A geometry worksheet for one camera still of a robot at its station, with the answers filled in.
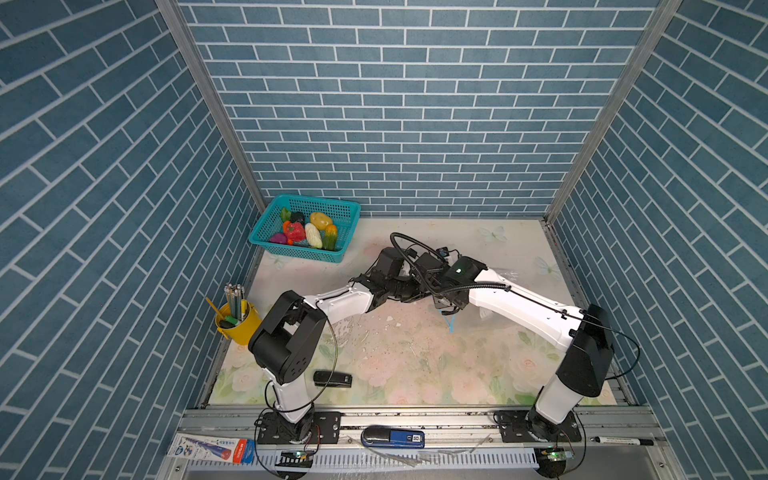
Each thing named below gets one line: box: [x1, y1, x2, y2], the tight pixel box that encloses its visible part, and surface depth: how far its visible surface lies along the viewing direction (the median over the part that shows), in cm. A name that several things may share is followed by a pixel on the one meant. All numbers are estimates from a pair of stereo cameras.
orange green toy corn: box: [324, 224, 338, 251], surface depth 113 cm
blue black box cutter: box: [361, 425, 425, 449], surface depth 71 cm
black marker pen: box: [590, 436, 655, 446], surface depth 73 cm
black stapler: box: [313, 370, 353, 388], surface depth 82 cm
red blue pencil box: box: [167, 433, 256, 465], surface depth 71 cm
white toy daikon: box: [305, 222, 323, 249], surface depth 114 cm
